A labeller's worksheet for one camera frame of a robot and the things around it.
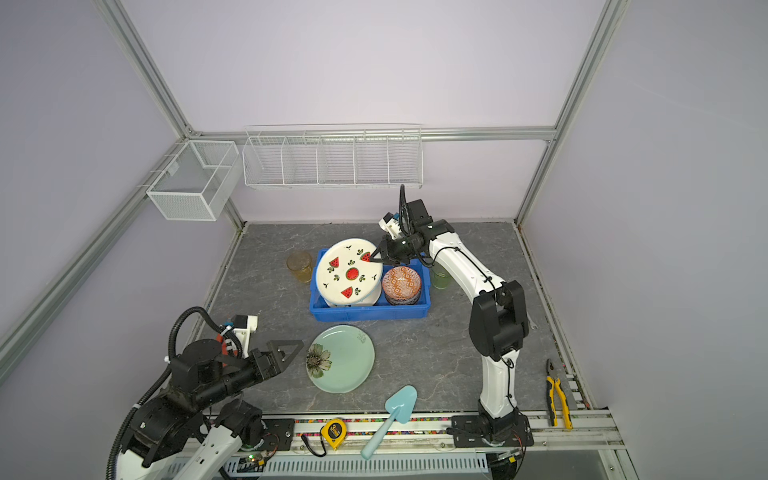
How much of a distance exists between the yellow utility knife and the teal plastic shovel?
1.18 feet

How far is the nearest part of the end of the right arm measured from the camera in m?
0.67

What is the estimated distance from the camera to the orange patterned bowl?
0.91 m

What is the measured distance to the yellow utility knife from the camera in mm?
769

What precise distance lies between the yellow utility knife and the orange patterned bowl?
1.43ft
